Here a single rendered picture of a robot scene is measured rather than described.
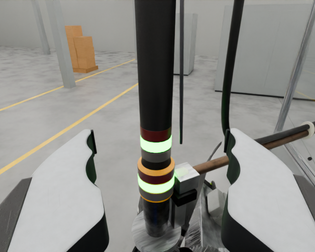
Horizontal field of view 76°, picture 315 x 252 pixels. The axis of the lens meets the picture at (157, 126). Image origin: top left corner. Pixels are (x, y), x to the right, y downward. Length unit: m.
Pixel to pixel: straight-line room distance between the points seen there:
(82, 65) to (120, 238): 7.10
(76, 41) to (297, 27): 6.65
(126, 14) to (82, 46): 6.00
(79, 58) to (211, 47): 7.16
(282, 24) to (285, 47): 0.50
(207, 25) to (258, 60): 6.99
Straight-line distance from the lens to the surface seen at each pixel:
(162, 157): 0.21
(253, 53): 5.64
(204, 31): 12.33
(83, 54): 8.32
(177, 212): 0.29
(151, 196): 0.24
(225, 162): 0.30
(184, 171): 0.27
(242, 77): 5.73
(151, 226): 0.29
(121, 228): 2.15
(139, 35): 0.18
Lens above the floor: 1.72
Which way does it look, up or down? 27 degrees down
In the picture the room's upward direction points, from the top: straight up
